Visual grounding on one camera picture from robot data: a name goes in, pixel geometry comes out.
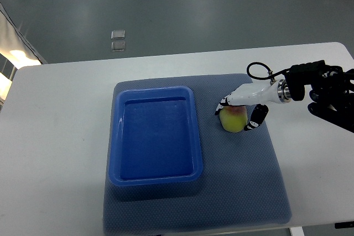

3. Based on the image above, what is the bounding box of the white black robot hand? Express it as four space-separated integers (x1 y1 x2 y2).
215 81 281 131

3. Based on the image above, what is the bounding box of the green red peach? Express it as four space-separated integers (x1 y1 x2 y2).
219 106 248 133

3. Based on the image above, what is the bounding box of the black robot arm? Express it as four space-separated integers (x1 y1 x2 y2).
246 60 353 132

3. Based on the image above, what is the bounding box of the lower floor outlet plate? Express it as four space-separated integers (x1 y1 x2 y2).
111 40 126 52

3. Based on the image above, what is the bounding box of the floor outlet plate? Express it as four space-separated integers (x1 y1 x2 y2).
111 29 126 40
111 40 126 52

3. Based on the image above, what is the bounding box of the upper floor outlet plate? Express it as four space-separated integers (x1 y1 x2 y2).
111 29 126 40

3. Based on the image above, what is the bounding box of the grey blue mat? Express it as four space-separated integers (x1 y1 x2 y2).
103 74 291 235

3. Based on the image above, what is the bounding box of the blue plastic tray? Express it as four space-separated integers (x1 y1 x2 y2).
108 86 203 187

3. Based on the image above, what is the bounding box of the white table leg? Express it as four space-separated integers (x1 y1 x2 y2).
289 227 305 236

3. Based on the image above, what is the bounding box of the beige curtain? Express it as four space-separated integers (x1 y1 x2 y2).
0 2 48 104

